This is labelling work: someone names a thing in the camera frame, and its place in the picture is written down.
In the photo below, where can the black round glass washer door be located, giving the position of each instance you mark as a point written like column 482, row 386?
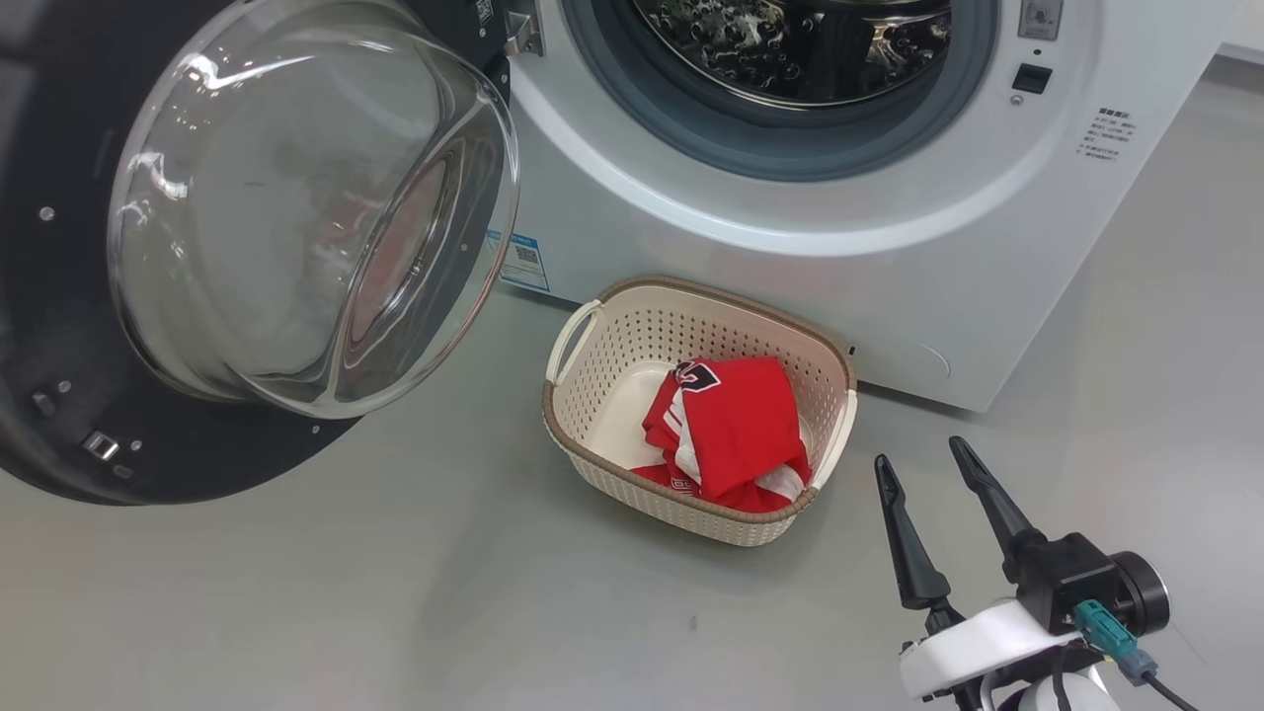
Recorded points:
column 69, row 296

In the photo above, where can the small text sticker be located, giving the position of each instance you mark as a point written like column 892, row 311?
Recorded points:
column 1108, row 135

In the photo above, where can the steel washer drum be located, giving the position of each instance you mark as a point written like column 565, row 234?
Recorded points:
column 750, row 49

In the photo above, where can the white front-load washing machine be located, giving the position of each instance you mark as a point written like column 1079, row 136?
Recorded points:
column 889, row 267

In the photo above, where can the teal right camera connector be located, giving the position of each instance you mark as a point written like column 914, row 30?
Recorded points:
column 1111, row 637

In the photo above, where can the grey rubber door gasket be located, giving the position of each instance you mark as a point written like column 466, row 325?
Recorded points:
column 790, row 138

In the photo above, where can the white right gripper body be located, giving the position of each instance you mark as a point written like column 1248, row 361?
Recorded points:
column 987, row 647

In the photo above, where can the red garment with black print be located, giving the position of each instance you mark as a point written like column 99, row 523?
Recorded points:
column 741, row 420

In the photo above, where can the blue energy label sticker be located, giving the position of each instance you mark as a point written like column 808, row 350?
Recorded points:
column 520, row 262

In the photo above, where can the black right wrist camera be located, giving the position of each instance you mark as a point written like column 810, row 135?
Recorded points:
column 1086, row 583

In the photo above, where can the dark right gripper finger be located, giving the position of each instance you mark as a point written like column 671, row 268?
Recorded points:
column 997, row 513
column 913, row 563

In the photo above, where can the cream perforated laundry basket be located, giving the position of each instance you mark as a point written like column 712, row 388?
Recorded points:
column 612, row 395

